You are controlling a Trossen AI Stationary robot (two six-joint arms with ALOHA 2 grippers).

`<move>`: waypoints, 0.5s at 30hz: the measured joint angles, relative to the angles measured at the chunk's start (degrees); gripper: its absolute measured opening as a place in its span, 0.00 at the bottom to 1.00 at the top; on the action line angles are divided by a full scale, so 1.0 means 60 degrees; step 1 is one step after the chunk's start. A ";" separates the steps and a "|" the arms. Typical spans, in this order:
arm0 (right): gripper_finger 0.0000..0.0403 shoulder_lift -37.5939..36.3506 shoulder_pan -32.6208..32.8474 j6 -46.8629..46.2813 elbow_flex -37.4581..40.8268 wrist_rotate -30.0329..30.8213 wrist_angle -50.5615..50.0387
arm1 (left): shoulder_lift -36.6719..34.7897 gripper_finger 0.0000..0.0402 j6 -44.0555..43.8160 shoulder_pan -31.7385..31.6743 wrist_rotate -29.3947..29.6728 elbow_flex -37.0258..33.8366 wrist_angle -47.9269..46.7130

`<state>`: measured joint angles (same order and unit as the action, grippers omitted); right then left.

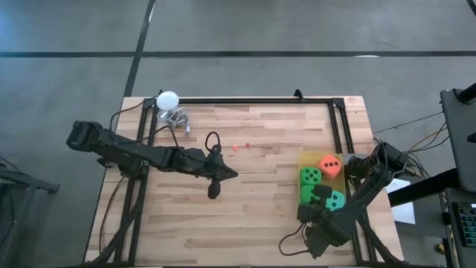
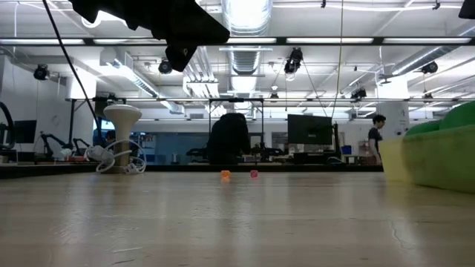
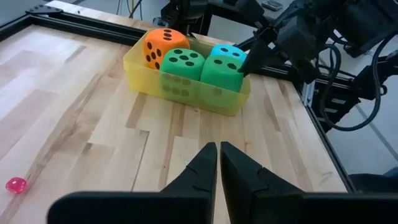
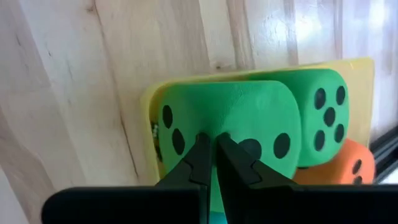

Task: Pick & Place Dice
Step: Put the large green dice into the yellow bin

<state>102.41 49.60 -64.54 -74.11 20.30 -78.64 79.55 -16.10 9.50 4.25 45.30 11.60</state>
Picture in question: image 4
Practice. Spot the large teal foam die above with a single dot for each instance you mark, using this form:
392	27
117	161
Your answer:
216	218

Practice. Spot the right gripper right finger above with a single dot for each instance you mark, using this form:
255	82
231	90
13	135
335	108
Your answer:
295	205

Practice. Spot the small black white-dotted die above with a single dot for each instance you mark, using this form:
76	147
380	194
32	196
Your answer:
154	132

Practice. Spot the large green foam die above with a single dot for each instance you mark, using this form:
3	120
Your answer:
233	109
311	93

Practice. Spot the large orange foam die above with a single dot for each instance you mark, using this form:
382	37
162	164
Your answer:
335	165

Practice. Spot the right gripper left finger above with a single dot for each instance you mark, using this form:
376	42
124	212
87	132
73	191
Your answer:
140	205

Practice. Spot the black metal table frame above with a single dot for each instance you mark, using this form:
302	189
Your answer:
385	152

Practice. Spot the yellow translucent plastic tray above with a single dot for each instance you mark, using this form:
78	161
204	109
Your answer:
360	81

